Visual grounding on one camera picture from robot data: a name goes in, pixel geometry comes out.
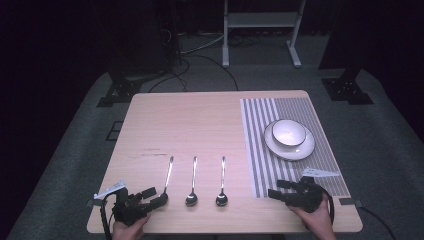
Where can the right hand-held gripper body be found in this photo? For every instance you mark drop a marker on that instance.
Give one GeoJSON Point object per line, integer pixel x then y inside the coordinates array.
{"type": "Point", "coordinates": [306, 196]}

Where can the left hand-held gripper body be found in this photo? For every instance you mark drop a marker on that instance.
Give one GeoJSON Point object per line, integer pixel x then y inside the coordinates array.
{"type": "Point", "coordinates": [128, 208]}

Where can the metal spoon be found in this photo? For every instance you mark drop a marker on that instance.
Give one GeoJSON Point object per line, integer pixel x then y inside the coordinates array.
{"type": "Point", "coordinates": [169, 173]}
{"type": "Point", "coordinates": [221, 199]}
{"type": "Point", "coordinates": [191, 199]}

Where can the person's left hand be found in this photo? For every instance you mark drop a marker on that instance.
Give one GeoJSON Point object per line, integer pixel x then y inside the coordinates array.
{"type": "Point", "coordinates": [126, 231]}

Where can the person's right hand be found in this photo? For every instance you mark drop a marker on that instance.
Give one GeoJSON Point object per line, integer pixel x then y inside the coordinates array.
{"type": "Point", "coordinates": [320, 223]}

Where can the white plate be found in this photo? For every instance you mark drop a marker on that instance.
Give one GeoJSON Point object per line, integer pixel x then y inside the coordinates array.
{"type": "Point", "coordinates": [290, 152]}

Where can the grey striped placemat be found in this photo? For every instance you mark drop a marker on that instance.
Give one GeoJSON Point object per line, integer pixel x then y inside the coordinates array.
{"type": "Point", "coordinates": [260, 146]}

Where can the white bowl with dark rim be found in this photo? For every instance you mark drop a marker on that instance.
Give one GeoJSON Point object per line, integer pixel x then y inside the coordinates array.
{"type": "Point", "coordinates": [288, 132]}

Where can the black stand base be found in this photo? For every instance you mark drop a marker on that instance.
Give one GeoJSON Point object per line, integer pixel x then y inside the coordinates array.
{"type": "Point", "coordinates": [346, 90]}
{"type": "Point", "coordinates": [121, 91]}

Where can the white metal stand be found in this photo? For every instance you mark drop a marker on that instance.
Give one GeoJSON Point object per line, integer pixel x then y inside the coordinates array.
{"type": "Point", "coordinates": [261, 20]}

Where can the grey table corner bracket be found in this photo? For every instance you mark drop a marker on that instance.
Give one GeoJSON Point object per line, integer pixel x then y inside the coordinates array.
{"type": "Point", "coordinates": [91, 202]}
{"type": "Point", "coordinates": [350, 201]}

